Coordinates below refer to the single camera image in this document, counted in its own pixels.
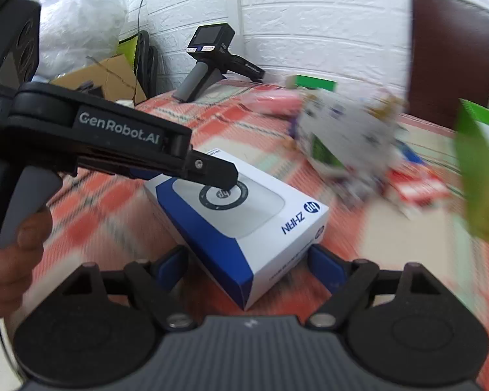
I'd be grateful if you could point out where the green cardboard box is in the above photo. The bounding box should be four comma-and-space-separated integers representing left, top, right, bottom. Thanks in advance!
454, 98, 489, 250

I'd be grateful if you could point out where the spare hand-held gripper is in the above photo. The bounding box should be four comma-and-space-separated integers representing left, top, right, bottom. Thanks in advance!
173, 23, 266, 103

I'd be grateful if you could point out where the brown cardboard box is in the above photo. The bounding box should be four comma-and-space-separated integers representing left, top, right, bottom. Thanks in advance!
51, 55, 148, 107

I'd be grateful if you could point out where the blue playing card box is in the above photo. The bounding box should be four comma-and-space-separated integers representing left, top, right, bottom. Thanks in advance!
395, 147, 427, 168

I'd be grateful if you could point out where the red plaid tablecloth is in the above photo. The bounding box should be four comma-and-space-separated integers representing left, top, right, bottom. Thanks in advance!
4, 79, 489, 391

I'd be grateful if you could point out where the green and black chair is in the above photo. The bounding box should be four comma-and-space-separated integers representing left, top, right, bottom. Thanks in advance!
116, 30, 158, 98

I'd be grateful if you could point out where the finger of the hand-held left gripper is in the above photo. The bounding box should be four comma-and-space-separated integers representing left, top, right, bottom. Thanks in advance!
77, 149, 240, 190

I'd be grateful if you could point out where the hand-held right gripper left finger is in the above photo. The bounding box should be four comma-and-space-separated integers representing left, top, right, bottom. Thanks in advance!
61, 244, 198, 331

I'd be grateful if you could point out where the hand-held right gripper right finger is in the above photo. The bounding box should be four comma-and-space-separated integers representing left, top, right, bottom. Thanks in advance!
305, 244, 441, 331

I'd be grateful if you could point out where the dark brown wooden board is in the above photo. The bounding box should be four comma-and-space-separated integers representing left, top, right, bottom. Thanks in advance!
407, 0, 489, 129

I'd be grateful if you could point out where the small green box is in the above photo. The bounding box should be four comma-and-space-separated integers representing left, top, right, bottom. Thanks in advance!
285, 74, 338, 94

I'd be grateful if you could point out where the white plastic bag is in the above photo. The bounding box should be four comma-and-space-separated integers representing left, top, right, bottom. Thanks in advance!
37, 0, 129, 83

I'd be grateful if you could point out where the white floral cloth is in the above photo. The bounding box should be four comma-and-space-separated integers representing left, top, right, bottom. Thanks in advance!
289, 87, 407, 208

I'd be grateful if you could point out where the red playing card box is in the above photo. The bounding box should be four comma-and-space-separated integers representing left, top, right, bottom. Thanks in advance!
385, 167, 451, 216

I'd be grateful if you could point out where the person's left hand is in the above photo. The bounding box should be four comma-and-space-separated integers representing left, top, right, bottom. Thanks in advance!
0, 207, 54, 321

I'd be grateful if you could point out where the white and blue box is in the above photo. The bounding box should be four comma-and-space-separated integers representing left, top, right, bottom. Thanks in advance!
143, 149, 330, 311

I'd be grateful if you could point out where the pink packet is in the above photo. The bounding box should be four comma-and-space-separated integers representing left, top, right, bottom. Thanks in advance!
244, 87, 306, 117

